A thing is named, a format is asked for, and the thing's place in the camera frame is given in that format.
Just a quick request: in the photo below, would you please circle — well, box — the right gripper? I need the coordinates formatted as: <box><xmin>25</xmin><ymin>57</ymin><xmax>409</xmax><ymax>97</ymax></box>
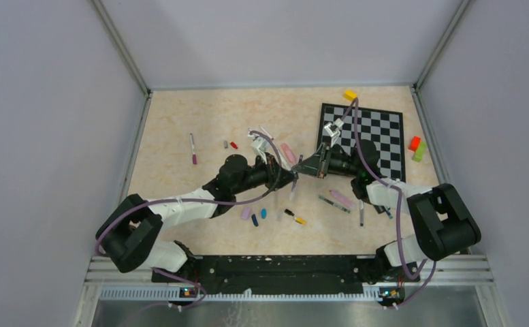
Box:
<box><xmin>292</xmin><ymin>142</ymin><xmax>360</xmax><ymax>178</ymax></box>

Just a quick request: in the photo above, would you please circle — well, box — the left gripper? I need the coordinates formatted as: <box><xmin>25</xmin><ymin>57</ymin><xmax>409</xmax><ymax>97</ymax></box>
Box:
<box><xmin>233</xmin><ymin>152</ymin><xmax>298</xmax><ymax>195</ymax></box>

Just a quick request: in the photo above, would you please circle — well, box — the black marker cap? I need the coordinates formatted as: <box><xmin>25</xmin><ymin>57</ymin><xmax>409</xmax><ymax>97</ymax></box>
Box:
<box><xmin>284</xmin><ymin>209</ymin><xmax>295</xmax><ymax>217</ymax></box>

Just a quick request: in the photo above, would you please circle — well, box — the yellow marker cap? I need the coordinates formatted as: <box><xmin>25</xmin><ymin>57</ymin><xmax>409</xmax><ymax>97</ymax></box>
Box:
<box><xmin>294</xmin><ymin>217</ymin><xmax>306</xmax><ymax>225</ymax></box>

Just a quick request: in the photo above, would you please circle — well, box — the green gel pen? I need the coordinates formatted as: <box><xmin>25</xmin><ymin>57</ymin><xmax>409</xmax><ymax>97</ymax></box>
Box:
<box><xmin>317</xmin><ymin>195</ymin><xmax>351</xmax><ymax>213</ymax></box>

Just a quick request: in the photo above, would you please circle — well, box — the pink highlighter pen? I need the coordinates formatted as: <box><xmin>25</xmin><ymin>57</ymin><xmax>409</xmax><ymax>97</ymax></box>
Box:
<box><xmin>329</xmin><ymin>189</ymin><xmax>356</xmax><ymax>210</ymax></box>

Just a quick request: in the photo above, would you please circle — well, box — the pink highlighter cap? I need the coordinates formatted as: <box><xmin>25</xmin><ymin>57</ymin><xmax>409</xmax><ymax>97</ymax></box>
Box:
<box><xmin>240</xmin><ymin>207</ymin><xmax>252</xmax><ymax>220</ymax></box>

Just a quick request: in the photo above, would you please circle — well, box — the white marker dark blue cap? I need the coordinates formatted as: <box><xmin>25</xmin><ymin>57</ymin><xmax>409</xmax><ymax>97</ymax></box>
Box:
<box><xmin>359</xmin><ymin>200</ymin><xmax>364</xmax><ymax>228</ymax></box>

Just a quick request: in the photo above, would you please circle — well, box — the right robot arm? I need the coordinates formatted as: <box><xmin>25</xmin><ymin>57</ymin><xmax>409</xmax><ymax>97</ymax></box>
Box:
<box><xmin>293</xmin><ymin>140</ymin><xmax>482</xmax><ymax>281</ymax></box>

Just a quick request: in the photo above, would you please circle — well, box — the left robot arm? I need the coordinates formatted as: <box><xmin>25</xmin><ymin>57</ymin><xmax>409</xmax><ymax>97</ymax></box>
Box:
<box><xmin>95</xmin><ymin>153</ymin><xmax>298</xmax><ymax>282</ymax></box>

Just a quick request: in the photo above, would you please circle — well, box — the yellow block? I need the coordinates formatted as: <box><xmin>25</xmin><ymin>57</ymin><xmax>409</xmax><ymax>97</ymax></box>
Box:
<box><xmin>343</xmin><ymin>90</ymin><xmax>357</xmax><ymax>102</ymax></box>

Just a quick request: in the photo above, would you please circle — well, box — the black white chessboard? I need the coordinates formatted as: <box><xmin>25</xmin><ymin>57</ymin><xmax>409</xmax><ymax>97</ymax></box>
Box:
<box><xmin>317</xmin><ymin>103</ymin><xmax>406</xmax><ymax>181</ymax></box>

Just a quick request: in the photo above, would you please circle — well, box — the red block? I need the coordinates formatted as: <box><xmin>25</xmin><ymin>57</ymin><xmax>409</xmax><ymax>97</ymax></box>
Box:
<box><xmin>408</xmin><ymin>136</ymin><xmax>421</xmax><ymax>152</ymax></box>

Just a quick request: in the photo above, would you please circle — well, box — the green curved block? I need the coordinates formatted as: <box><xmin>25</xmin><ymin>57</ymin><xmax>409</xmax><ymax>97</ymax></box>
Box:
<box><xmin>412</xmin><ymin>142</ymin><xmax>428</xmax><ymax>162</ymax></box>

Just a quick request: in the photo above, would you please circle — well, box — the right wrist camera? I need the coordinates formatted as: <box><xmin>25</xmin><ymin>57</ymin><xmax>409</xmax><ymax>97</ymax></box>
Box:
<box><xmin>323</xmin><ymin>119</ymin><xmax>344</xmax><ymax>147</ymax></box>

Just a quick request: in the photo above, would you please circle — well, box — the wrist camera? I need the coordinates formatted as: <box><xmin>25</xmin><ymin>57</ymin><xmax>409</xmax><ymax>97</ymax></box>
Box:
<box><xmin>323</xmin><ymin>119</ymin><xmax>344</xmax><ymax>147</ymax></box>
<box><xmin>248</xmin><ymin>129</ymin><xmax>272</xmax><ymax>161</ymax></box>

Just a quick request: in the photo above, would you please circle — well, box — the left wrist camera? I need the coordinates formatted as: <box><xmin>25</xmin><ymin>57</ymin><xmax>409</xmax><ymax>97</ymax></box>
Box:
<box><xmin>248</xmin><ymin>129</ymin><xmax>272</xmax><ymax>161</ymax></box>

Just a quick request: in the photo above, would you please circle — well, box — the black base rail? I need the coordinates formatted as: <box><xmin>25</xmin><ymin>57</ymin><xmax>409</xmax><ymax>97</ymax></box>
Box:
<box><xmin>176</xmin><ymin>255</ymin><xmax>409</xmax><ymax>295</ymax></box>

